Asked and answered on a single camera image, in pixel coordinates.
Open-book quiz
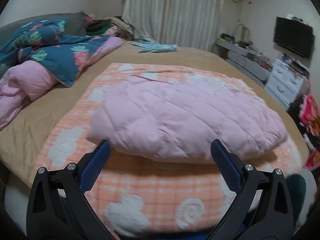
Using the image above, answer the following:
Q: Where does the pile of mixed clothes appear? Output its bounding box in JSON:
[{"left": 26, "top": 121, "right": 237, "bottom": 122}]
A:
[{"left": 84, "top": 14, "right": 134, "bottom": 41}]

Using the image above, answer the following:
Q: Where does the light blue garment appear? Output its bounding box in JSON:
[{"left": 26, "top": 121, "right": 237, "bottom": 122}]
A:
[{"left": 132, "top": 40, "right": 178, "bottom": 53}]

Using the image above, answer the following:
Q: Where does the grey headboard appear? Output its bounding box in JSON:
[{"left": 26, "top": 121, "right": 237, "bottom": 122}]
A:
[{"left": 0, "top": 11, "right": 87, "bottom": 46}]

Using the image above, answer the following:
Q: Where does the white drawer chest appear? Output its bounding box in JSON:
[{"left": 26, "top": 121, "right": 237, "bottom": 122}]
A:
[{"left": 264, "top": 59, "right": 310, "bottom": 111}]

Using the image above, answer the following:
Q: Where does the blue floral pink duvet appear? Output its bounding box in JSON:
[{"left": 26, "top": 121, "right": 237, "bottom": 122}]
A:
[{"left": 1, "top": 18, "right": 123, "bottom": 128}]

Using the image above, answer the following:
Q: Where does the pink quilted jacket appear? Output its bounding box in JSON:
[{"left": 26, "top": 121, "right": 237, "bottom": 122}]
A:
[{"left": 86, "top": 76, "right": 288, "bottom": 164}]

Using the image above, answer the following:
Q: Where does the orange white checkered blanket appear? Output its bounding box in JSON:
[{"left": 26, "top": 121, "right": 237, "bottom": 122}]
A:
[{"left": 35, "top": 63, "right": 305, "bottom": 237}]

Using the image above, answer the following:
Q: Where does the striped beige curtain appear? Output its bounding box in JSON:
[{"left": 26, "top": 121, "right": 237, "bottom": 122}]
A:
[{"left": 122, "top": 0, "right": 224, "bottom": 51}]

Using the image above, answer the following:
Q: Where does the grey vanity desk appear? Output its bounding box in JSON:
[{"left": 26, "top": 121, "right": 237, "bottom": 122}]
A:
[{"left": 215, "top": 38, "right": 271, "bottom": 87}]

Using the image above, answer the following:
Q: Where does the black wall television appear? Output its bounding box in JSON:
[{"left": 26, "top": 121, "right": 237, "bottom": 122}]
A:
[{"left": 273, "top": 17, "right": 314, "bottom": 59}]

